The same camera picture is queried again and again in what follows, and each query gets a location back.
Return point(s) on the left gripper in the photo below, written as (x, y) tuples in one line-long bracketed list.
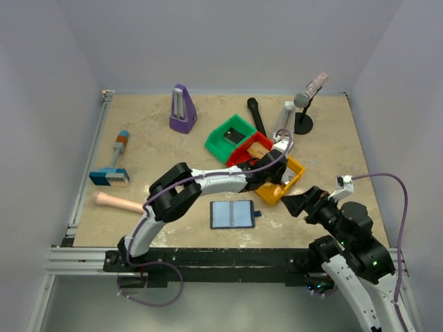
[(280, 161)]

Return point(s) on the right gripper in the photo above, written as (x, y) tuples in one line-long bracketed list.
[(312, 203)]

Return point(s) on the blue card holder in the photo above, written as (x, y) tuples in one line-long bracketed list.
[(233, 214)]

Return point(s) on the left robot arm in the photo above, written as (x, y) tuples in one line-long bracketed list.
[(173, 194)]

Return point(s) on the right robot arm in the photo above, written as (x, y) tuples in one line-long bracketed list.
[(359, 265)]

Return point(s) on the tan card in red bin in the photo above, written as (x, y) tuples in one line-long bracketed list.
[(257, 150)]

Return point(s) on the black card in green bin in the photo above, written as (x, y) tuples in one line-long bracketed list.
[(233, 136)]

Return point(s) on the orange bin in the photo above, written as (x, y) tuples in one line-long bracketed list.
[(271, 193)]

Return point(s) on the red bin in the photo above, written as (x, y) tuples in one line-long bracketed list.
[(241, 155)]

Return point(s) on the clear metronome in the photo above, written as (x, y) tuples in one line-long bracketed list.
[(283, 127)]

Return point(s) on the black microphone stand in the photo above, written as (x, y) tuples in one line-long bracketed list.
[(303, 123)]

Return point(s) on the green bin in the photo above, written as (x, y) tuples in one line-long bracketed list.
[(215, 142)]

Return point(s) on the black microphone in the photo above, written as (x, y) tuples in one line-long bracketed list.
[(253, 107)]

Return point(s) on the silver microphone on stand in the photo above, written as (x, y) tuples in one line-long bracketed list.
[(311, 89)]

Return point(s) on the purple metronome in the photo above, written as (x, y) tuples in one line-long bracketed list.
[(183, 115)]

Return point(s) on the blue grey toy tool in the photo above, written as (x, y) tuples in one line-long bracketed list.
[(111, 175)]

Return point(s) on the pink cylinder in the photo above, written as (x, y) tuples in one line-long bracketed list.
[(101, 198)]

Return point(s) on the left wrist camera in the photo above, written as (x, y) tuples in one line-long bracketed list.
[(283, 143)]

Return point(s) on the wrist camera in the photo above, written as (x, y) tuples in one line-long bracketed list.
[(283, 143), (344, 188)]

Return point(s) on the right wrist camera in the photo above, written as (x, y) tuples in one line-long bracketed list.
[(344, 188)]

